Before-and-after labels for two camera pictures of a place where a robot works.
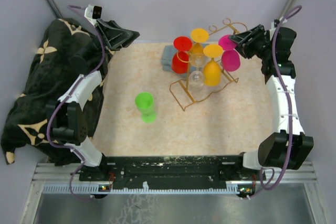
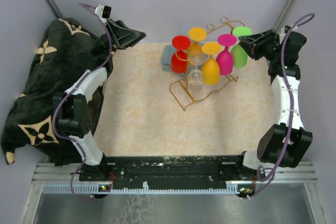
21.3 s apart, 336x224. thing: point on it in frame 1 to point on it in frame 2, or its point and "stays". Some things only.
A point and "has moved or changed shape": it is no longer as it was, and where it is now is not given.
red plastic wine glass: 180,59 stays
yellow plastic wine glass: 211,70 stays
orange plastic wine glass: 199,35 stays
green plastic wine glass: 144,100 to 240,57
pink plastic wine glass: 230,57 has moved or changed shape
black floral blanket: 52,76 stays
